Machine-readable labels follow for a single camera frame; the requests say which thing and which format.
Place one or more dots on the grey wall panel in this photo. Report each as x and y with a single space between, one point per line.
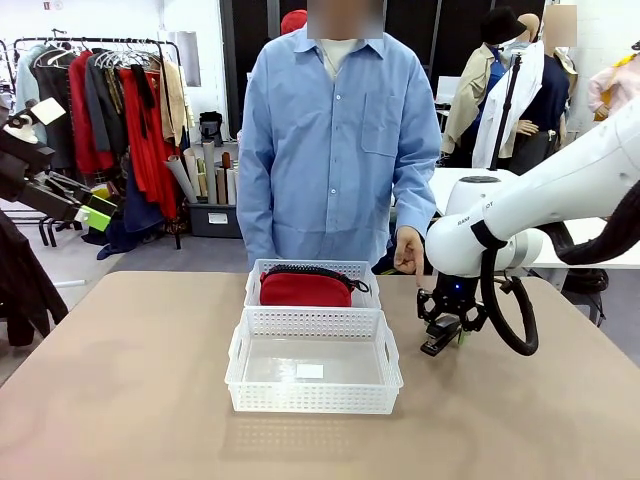
187 57

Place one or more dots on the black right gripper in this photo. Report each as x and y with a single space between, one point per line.
456 292

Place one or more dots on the black stapler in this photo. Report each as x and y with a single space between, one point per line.
440 334

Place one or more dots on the tall grey cardboard tube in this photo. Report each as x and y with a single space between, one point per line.
209 170

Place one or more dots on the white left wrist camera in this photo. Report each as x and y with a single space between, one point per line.
47 111

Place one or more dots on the pale teal garment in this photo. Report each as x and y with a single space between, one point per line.
25 90

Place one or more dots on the white paper roll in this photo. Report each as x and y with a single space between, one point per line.
231 187

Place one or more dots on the black jacket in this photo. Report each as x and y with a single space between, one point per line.
25 280

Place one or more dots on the white perforated plastic basket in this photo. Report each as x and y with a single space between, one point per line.
250 300
270 360

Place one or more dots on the charcoal long coat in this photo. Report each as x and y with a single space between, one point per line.
55 95

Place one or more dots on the black hat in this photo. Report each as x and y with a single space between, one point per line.
502 25

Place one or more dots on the person's left hand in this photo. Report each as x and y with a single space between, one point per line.
410 250

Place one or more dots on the leaning grey paper roll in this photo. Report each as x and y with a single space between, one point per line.
180 177

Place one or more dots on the white paper label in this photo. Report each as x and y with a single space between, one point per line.
309 371

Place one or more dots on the person's right forearm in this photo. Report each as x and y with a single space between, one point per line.
255 225

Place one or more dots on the black clothes rack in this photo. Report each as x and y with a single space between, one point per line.
125 39

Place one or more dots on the black backpack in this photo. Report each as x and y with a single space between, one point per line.
592 287

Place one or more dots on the dark grey jacket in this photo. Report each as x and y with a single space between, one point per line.
107 110

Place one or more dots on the red dress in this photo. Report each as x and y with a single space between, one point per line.
150 150

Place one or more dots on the red coat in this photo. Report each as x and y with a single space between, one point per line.
87 125

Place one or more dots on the person in blue shirt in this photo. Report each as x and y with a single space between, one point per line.
330 150

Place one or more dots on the grey storage bin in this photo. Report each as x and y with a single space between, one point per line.
215 225

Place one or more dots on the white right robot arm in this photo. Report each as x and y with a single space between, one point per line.
550 175

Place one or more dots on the white table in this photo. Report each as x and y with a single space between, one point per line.
437 185

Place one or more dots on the mannequin in navy clothes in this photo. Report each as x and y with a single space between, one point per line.
552 90

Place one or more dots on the person in pink top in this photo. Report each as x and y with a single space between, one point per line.
607 85

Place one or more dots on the beige jacket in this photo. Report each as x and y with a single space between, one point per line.
175 100

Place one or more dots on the black tripod pole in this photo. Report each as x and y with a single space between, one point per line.
505 115

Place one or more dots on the red cap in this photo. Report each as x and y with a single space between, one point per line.
294 21

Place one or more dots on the beige paper roll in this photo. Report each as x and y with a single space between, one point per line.
191 170

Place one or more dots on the black bag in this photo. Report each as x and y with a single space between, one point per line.
210 125

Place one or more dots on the person's left forearm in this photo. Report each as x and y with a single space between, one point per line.
417 200

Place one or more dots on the mannequin in beige coat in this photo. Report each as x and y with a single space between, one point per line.
470 100

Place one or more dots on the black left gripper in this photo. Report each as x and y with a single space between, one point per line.
30 170

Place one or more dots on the white coat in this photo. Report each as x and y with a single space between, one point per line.
525 85

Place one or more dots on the red zipper pouch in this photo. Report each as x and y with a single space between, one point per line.
305 292

